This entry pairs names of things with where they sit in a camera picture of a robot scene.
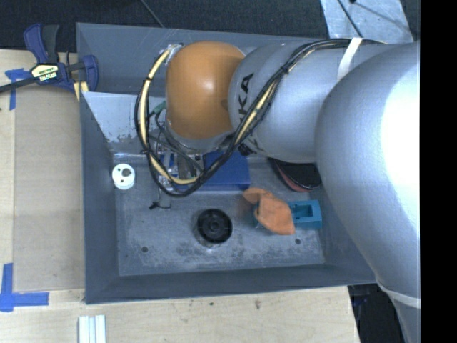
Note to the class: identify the black round ribbed disc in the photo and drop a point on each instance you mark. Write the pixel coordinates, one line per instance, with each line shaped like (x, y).
(213, 225)

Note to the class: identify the red and black disc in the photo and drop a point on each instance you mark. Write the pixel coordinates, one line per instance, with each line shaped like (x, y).
(300, 179)

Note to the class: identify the orange cloth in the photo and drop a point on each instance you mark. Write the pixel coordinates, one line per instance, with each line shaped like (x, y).
(275, 213)

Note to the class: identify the black cylinder on white bracket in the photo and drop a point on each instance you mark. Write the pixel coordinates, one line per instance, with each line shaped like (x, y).
(245, 150)

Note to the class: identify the grey metal bin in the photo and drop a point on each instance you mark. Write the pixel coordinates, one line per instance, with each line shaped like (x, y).
(171, 256)

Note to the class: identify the blue hollow block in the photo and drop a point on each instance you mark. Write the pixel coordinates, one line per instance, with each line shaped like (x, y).
(310, 214)

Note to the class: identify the pale wood flat board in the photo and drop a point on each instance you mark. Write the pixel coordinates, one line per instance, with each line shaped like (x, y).
(46, 191)

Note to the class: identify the blue box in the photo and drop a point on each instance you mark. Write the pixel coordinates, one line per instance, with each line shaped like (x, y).
(232, 173)

